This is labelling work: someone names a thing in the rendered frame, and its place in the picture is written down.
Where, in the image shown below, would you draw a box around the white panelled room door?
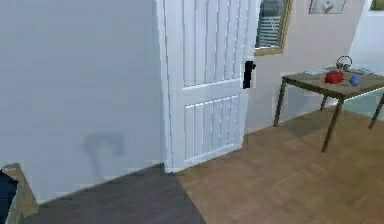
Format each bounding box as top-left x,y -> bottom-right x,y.
155,0 -> 262,174

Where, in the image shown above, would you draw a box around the olive wooden furniture corner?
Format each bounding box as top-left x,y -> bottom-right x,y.
0,162 -> 40,224

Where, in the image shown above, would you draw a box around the black headphones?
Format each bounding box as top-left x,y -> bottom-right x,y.
335,55 -> 354,72

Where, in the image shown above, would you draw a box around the grey framed wall picture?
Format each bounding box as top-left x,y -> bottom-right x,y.
308,0 -> 347,15

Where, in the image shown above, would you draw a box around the black door handle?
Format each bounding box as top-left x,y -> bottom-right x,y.
242,60 -> 257,90

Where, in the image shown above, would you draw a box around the blue round object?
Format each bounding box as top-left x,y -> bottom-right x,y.
348,74 -> 363,87

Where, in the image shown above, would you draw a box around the olive wooden table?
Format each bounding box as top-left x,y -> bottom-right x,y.
273,67 -> 384,154

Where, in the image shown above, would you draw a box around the pale flat book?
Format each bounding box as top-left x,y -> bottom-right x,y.
348,67 -> 375,77

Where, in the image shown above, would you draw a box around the gold framed wall picture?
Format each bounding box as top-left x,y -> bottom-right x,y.
254,0 -> 294,57

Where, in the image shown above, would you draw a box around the red round object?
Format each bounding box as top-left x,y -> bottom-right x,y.
324,70 -> 345,85

